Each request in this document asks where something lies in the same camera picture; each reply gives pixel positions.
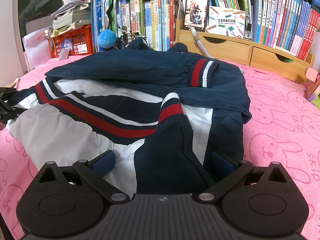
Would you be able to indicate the pink triangular diorama house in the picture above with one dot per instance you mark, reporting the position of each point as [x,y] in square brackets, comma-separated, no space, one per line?
[312,88]

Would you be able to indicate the red plastic basket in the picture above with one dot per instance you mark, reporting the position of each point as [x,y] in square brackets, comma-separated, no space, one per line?
[78,41]

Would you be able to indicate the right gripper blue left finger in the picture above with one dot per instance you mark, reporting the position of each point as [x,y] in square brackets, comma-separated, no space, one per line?
[103,163]

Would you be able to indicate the row of books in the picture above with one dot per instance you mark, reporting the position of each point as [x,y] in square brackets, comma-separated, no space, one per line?
[155,19]
[286,25]

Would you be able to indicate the row of books right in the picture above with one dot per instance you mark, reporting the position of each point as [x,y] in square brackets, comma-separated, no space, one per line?
[286,25]

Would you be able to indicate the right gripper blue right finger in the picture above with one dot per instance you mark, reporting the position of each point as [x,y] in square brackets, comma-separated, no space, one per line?
[223,166]

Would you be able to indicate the miniature bicycle model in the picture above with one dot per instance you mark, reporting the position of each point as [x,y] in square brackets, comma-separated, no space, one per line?
[125,37]

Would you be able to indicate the pink bunny blanket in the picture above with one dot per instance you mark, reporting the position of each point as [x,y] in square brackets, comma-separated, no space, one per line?
[273,194]

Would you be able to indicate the wooden drawer organizer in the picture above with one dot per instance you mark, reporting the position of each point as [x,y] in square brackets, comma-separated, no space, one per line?
[249,53]

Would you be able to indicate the smartphone on stand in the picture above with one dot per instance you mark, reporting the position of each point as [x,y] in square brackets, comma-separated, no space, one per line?
[196,14]

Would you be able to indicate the navy white red jacket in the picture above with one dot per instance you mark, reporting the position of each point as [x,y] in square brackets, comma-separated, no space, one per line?
[163,114]

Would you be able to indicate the row of books left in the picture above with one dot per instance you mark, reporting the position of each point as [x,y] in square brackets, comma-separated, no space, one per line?
[155,19]

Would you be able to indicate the stack of papers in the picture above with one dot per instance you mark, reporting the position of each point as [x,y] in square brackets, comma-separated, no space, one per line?
[73,14]

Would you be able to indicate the white label printer box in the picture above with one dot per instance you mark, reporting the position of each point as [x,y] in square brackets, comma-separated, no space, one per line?
[226,22]

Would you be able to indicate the blue plush ball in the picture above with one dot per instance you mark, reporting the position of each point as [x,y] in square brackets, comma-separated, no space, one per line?
[106,39]

